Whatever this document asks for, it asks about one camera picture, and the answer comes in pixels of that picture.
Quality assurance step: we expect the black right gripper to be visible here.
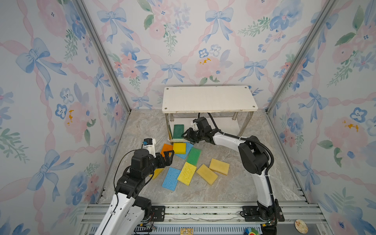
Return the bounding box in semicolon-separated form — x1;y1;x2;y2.
180;129;205;144

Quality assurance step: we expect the dark green scouring sponge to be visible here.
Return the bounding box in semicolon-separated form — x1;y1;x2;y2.
173;124;185;139

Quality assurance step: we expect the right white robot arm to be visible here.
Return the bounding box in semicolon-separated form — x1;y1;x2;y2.
182;117;284;227

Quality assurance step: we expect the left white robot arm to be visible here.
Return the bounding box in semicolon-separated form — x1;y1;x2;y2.
96;149;174;235

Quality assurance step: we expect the white two-tier metal shelf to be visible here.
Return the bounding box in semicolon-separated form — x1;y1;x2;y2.
162;86;258;142

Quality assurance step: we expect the orange sponge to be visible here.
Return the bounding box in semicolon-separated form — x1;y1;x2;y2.
161;144;173;156

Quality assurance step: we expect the blue sponge back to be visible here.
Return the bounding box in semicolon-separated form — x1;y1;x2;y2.
177;143;193;160

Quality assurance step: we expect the blue sponge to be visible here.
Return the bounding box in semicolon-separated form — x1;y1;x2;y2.
177;143;193;160
162;167;181;191

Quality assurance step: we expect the small yellow sponge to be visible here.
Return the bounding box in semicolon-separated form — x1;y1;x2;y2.
173;143;187;155

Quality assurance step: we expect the blue sponge front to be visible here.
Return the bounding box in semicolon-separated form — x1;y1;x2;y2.
162;167;181;191

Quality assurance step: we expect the light green sponge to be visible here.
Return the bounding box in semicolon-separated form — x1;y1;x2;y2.
187;147;202;166

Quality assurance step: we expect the bright yellow porous sponge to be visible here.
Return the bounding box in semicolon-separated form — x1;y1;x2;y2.
177;162;197;186

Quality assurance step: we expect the round wooden disc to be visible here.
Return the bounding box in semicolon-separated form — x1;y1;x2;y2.
294;219;308;235

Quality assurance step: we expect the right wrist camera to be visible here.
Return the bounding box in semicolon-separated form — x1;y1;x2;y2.
191;121;198;131

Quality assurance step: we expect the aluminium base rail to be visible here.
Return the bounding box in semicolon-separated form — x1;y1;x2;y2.
77;202;334;235

